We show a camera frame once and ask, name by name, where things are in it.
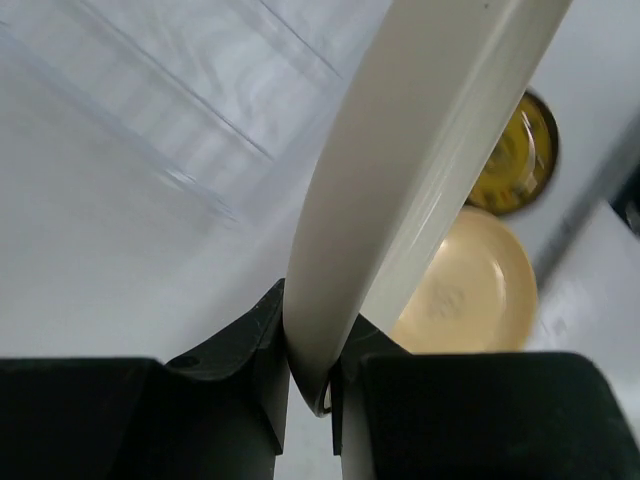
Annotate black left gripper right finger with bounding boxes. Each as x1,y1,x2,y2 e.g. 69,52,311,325
331,317,639,479

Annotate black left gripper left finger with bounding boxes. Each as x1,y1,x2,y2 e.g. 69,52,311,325
1,282,289,479

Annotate yellow plate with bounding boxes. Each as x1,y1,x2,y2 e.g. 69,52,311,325
390,207,538,354

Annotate cream white plate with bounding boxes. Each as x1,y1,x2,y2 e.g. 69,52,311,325
283,1,569,417

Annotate white wire dish rack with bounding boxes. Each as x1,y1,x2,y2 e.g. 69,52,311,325
1,1,349,224

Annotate aluminium table frame rail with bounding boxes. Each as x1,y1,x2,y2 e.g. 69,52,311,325
533,116,639,288

